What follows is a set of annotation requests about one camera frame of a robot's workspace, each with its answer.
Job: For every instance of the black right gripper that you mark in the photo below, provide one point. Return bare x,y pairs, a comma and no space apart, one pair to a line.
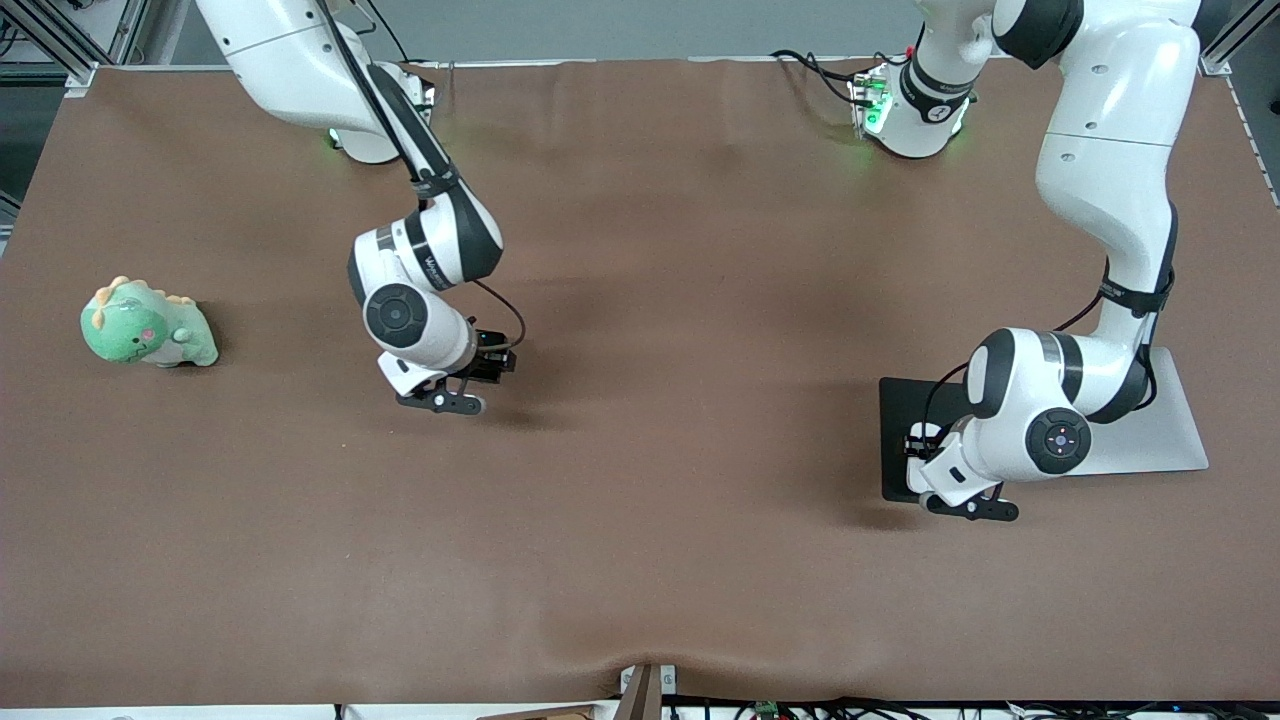
489,360

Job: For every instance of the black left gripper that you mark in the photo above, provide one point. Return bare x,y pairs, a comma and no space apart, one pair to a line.
921,441

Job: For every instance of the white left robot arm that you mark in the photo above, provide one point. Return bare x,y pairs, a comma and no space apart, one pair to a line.
1110,150

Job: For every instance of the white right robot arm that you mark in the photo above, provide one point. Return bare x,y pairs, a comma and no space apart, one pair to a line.
290,60

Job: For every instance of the black mouse pad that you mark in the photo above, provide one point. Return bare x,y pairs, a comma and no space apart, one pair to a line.
900,410

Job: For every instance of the brown table cover mat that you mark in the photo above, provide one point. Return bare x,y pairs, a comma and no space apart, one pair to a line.
640,550

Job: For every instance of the silver laptop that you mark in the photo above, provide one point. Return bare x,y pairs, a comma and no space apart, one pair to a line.
1180,430

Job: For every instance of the green circuit board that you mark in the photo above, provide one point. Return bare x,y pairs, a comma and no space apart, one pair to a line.
767,712

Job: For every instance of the brown wooden board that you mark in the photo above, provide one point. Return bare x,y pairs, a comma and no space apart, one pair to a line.
550,715

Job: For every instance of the green dinosaur plush toy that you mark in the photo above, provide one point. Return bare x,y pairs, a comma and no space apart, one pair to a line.
130,330

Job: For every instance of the brown post with metal bracket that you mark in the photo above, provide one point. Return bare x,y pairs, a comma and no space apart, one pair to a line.
645,700

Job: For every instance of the aluminium frame extrusion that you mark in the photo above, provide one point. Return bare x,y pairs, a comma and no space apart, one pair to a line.
100,40
1235,35

